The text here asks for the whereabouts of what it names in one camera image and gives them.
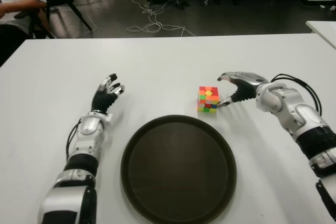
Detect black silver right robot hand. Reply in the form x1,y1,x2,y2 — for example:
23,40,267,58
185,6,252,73
217,71,270,108

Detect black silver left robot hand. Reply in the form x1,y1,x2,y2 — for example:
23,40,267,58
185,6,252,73
91,73,126,116

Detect multicoloured Rubik's cube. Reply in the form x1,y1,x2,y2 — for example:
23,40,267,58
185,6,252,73
196,86,219,114

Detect dark brown round plate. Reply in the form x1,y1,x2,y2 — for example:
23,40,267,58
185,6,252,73
120,114,237,224

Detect white side table corner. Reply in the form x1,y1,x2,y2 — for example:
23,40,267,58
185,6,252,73
306,20,336,50

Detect white cable on floor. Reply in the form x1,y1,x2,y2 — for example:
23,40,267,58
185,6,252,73
88,0,196,37

